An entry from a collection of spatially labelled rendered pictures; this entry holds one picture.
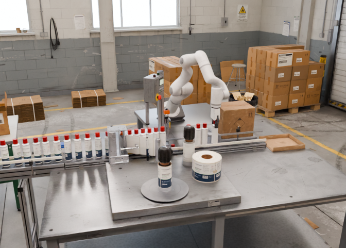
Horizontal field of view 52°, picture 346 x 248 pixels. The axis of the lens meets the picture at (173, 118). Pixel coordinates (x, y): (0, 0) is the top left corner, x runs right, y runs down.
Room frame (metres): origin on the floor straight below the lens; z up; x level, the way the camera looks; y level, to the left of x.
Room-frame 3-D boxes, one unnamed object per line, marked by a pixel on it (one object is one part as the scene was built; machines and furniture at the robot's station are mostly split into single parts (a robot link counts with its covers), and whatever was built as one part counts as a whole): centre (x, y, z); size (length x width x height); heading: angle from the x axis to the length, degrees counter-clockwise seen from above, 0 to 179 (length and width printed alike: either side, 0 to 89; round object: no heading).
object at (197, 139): (2.70, -0.20, 0.98); 0.05 x 0.05 x 0.20
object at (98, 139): (2.51, 0.57, 0.98); 0.05 x 0.05 x 0.20
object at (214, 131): (2.73, -0.34, 1.00); 0.05 x 0.05 x 0.20
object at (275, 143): (2.87, -0.95, 0.85); 0.30 x 0.26 x 0.04; 104
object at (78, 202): (2.57, -0.12, 0.82); 2.10 x 1.50 x 0.02; 104
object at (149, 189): (2.02, 0.05, 0.89); 0.31 x 0.31 x 0.01
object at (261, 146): (2.64, 0.02, 0.85); 1.65 x 0.11 x 0.05; 104
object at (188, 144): (2.39, -0.12, 1.03); 0.09 x 0.09 x 0.30
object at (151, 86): (2.70, 0.15, 1.38); 0.17 x 0.10 x 0.19; 159
